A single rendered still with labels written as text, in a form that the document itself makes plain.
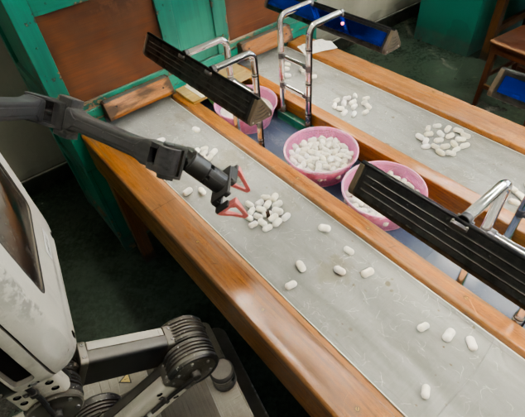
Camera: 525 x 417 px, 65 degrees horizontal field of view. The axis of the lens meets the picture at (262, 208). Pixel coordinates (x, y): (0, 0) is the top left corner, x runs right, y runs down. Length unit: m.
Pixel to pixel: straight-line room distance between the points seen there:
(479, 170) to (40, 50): 1.53
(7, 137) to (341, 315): 2.15
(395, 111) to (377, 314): 0.92
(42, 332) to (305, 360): 0.60
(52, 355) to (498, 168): 1.39
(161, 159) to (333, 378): 0.63
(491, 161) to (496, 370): 0.75
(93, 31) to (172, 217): 0.77
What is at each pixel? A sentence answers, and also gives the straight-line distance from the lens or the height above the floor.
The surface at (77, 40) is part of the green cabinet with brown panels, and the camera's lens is 1.72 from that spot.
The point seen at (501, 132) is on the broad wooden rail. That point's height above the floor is 0.76.
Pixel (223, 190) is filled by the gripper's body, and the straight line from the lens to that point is 1.04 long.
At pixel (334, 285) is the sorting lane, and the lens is 1.15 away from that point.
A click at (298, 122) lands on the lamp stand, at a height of 0.71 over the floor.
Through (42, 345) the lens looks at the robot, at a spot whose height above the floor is 1.22.
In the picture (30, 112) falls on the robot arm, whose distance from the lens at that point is 1.22.
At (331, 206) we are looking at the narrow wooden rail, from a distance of 1.30.
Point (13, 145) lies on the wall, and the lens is 2.76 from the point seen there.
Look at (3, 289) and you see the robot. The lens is 0.54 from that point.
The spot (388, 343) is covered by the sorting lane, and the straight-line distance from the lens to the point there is 1.08.
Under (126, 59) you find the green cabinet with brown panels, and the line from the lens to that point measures 1.81.
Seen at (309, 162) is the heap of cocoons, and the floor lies 0.74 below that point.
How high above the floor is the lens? 1.70
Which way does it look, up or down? 46 degrees down
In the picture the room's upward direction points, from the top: 6 degrees counter-clockwise
